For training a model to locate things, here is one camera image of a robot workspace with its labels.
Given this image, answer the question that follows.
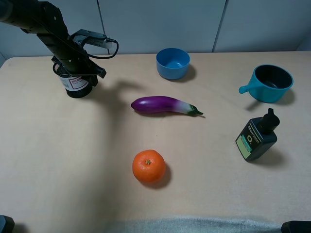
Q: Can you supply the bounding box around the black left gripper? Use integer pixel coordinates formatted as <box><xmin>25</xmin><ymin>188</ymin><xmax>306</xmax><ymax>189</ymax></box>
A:
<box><xmin>51</xmin><ymin>47</ymin><xmax>106</xmax><ymax>87</ymax></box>

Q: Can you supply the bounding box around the black mesh pen holder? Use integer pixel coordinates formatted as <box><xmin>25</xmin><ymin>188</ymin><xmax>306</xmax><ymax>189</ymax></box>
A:
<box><xmin>53</xmin><ymin>63</ymin><xmax>92</xmax><ymax>99</ymax></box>

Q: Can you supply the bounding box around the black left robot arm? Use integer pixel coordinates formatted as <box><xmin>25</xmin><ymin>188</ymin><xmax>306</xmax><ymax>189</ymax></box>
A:
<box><xmin>0</xmin><ymin>0</ymin><xmax>106</xmax><ymax>86</ymax></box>

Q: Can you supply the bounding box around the purple toy eggplant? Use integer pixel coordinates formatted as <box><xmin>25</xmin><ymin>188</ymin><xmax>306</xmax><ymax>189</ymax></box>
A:
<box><xmin>131</xmin><ymin>96</ymin><xmax>203</xmax><ymax>116</ymax></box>

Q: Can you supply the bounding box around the blue plastic bowl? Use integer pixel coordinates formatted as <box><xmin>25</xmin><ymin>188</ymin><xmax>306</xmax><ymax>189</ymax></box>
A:
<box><xmin>156</xmin><ymin>48</ymin><xmax>190</xmax><ymax>80</ymax></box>

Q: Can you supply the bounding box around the orange toy tangerine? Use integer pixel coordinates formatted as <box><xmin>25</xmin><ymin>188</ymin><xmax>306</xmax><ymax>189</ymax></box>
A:
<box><xmin>132</xmin><ymin>150</ymin><xmax>166</xmax><ymax>183</ymax></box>

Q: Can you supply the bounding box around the dark green lotion bottle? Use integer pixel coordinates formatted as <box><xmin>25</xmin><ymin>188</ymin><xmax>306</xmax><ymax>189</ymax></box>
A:
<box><xmin>235</xmin><ymin>108</ymin><xmax>280</xmax><ymax>162</ymax></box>

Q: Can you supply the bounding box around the black camera cable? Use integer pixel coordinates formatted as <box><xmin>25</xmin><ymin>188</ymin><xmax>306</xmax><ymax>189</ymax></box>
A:
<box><xmin>84</xmin><ymin>38</ymin><xmax>120</xmax><ymax>60</ymax></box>

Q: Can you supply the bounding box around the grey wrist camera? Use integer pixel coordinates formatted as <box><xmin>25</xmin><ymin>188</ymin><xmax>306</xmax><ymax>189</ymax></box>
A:
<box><xmin>70</xmin><ymin>29</ymin><xmax>111</xmax><ymax>49</ymax></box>

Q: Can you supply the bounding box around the teal pot with handle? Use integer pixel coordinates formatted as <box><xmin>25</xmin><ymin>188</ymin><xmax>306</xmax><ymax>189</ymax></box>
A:
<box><xmin>239</xmin><ymin>64</ymin><xmax>294</xmax><ymax>103</ymax></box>

